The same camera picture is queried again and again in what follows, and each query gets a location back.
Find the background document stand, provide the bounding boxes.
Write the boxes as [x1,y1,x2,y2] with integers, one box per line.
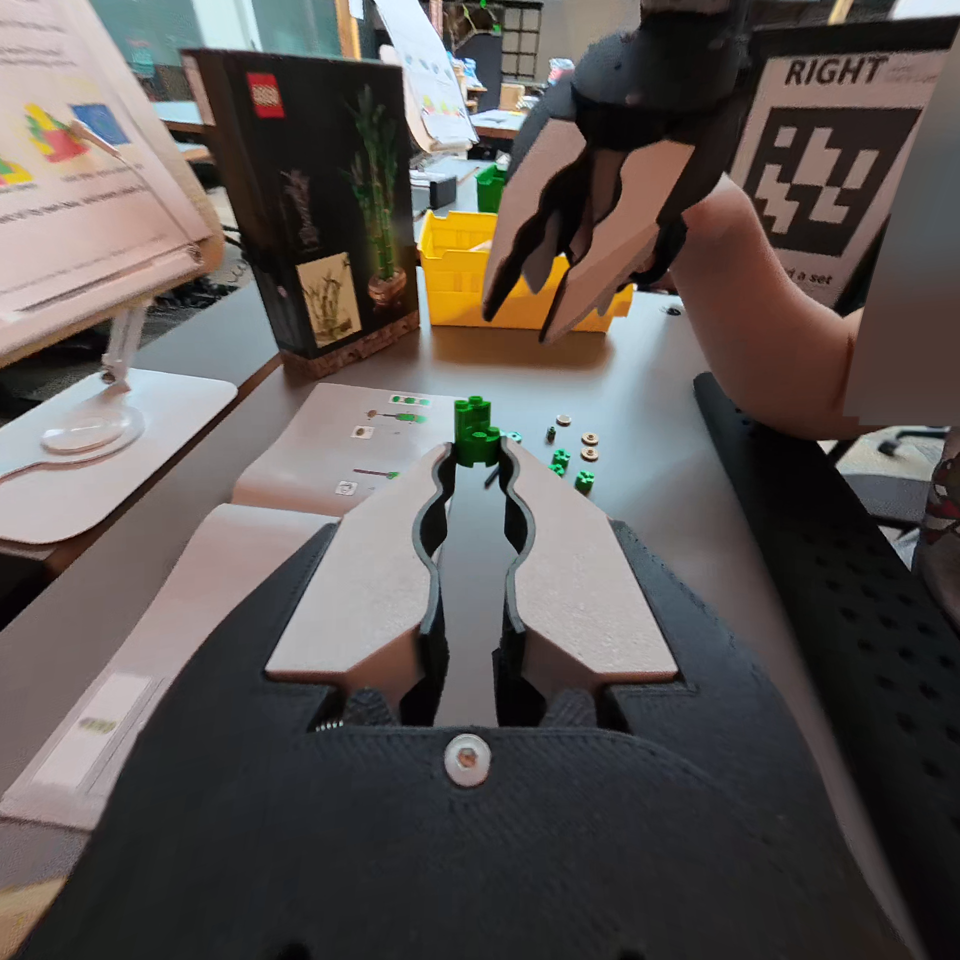
[373,0,481,153]

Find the black mesh office chair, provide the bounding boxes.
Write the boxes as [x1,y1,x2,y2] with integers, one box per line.
[693,371,960,960]

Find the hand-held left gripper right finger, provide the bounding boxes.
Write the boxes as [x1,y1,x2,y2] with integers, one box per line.
[498,438,681,700]

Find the green plastic bin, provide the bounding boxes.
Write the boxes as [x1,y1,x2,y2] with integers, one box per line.
[474,163,511,214]

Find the printed instruction sheet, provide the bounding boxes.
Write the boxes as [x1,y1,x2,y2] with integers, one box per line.
[0,0,215,322]

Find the wooden document stand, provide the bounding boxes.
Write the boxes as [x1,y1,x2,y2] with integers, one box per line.
[0,225,240,546]

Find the black and white marker sign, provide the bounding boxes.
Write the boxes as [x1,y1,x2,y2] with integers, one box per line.
[727,18,960,310]

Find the grey desk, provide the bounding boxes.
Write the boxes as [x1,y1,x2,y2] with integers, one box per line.
[0,281,927,960]

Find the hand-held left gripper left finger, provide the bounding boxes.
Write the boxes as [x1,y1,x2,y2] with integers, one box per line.
[264,442,457,704]

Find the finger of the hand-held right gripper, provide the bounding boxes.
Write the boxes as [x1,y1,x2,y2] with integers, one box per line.
[482,116,594,325]
[525,138,699,346]

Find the green brick assembly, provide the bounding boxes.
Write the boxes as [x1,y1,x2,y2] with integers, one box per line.
[453,396,502,468]

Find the black bamboo set box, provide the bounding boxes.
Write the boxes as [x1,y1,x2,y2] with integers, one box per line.
[182,48,421,378]

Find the yellow plastic bin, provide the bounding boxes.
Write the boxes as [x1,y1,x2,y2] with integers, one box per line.
[417,210,636,333]

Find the white instruction booklet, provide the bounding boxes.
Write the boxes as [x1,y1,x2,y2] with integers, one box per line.
[0,382,453,830]

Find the person's right forearm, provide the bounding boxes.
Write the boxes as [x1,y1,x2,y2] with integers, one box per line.
[663,176,864,441]

